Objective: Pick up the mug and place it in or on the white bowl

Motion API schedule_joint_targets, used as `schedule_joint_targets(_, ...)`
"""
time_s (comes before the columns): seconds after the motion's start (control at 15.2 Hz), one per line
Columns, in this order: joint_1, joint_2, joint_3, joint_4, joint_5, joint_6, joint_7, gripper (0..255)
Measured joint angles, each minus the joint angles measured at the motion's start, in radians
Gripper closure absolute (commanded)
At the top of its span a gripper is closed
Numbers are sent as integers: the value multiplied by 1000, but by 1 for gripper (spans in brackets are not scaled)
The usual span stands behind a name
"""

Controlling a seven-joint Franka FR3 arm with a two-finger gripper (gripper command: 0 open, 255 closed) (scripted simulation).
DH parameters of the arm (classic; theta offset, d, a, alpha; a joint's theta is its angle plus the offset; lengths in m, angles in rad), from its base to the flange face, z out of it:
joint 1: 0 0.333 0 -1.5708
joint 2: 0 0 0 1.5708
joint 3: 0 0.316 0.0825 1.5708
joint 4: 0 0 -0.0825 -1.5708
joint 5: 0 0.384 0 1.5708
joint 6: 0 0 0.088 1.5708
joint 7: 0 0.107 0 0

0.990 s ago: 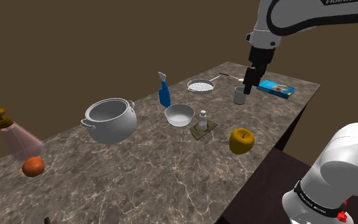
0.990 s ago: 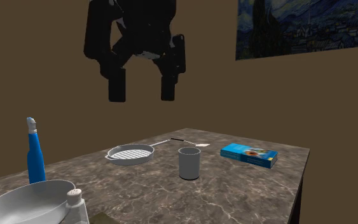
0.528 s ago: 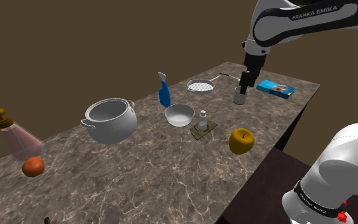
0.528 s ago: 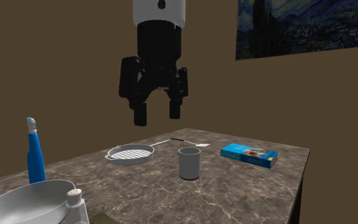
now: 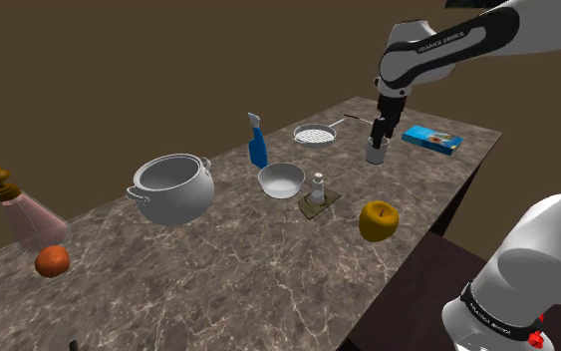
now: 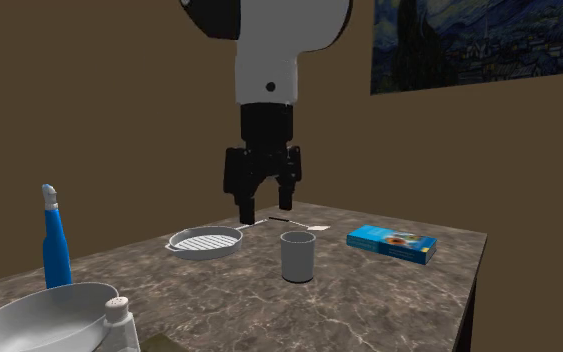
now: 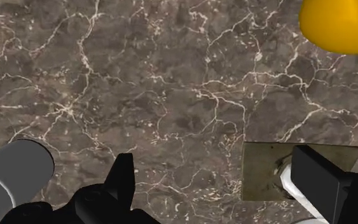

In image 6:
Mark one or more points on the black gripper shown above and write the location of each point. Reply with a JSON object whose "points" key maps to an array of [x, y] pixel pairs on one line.
{"points": [[266, 129]]}

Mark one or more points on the blue book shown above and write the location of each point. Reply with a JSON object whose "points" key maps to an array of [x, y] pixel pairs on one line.
{"points": [[388, 244]]}

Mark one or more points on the grey round grill pan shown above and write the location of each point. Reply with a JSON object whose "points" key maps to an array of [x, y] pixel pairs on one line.
{"points": [[206, 242]]}

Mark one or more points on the white bowl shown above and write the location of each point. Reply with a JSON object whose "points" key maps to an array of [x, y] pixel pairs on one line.
{"points": [[42, 322]]}

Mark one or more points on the blue spray bottle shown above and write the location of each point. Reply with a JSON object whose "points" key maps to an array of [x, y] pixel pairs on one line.
{"points": [[56, 253]]}

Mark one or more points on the grey cup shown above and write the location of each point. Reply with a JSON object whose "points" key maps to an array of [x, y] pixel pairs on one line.
{"points": [[298, 261]]}

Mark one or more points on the white salt shaker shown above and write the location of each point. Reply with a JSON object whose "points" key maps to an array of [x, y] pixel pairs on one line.
{"points": [[120, 331]]}

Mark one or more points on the dark blue wall painting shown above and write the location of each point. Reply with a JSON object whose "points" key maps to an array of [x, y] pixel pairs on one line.
{"points": [[481, 44]]}

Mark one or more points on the brown marble top table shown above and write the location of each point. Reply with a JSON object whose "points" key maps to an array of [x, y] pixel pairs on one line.
{"points": [[383, 302]]}

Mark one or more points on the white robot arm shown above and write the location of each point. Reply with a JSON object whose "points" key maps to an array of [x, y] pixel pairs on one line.
{"points": [[266, 53]]}

